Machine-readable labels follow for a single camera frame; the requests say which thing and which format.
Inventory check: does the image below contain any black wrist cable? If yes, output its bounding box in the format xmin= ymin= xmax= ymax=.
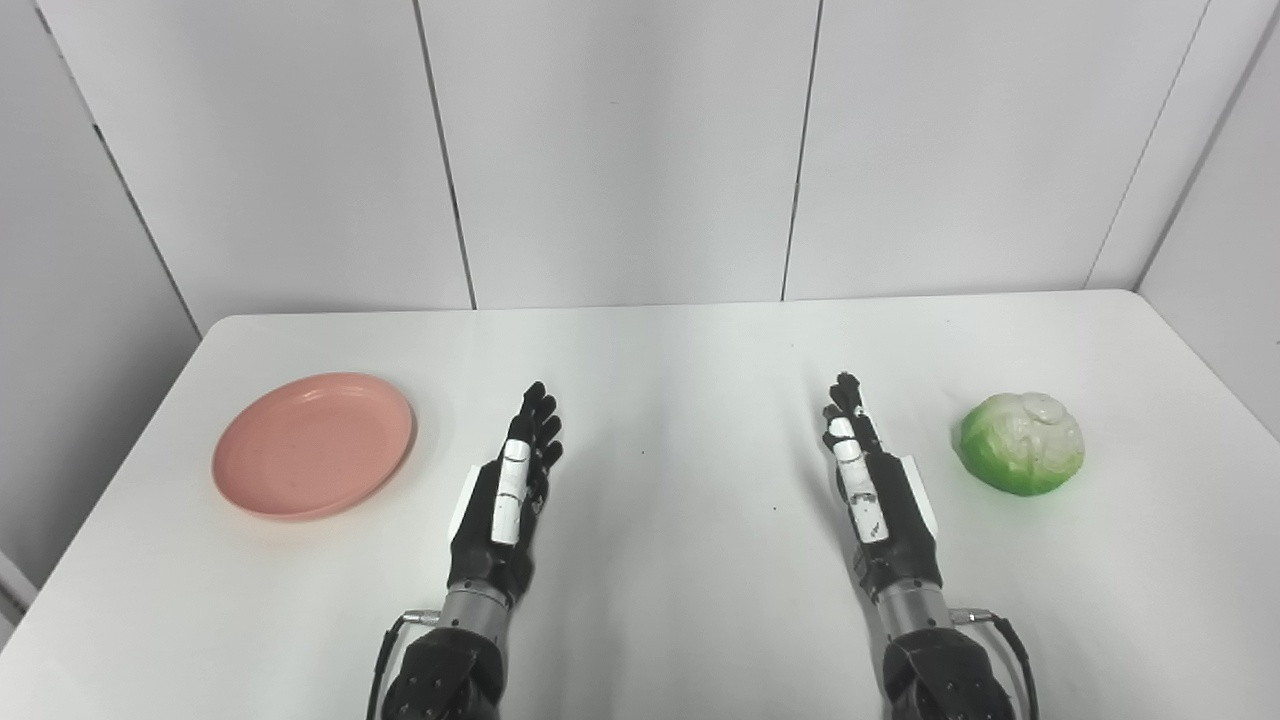
xmin=950 ymin=608 xmax=1041 ymax=720
xmin=366 ymin=611 xmax=441 ymax=720

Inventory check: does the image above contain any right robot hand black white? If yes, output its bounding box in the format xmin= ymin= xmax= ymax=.
xmin=822 ymin=372 xmax=944 ymax=605

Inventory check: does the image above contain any pink plate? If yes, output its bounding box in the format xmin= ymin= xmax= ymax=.
xmin=211 ymin=373 xmax=416 ymax=522

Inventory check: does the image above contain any green white cabbage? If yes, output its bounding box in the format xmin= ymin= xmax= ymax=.
xmin=958 ymin=391 xmax=1086 ymax=497

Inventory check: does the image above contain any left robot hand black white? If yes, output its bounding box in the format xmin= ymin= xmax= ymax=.
xmin=446 ymin=381 xmax=564 ymax=608

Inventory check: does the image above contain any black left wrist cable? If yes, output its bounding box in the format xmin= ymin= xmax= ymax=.
xmin=366 ymin=611 xmax=441 ymax=720

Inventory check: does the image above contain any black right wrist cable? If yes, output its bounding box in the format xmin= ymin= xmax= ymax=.
xmin=950 ymin=608 xmax=1041 ymax=720

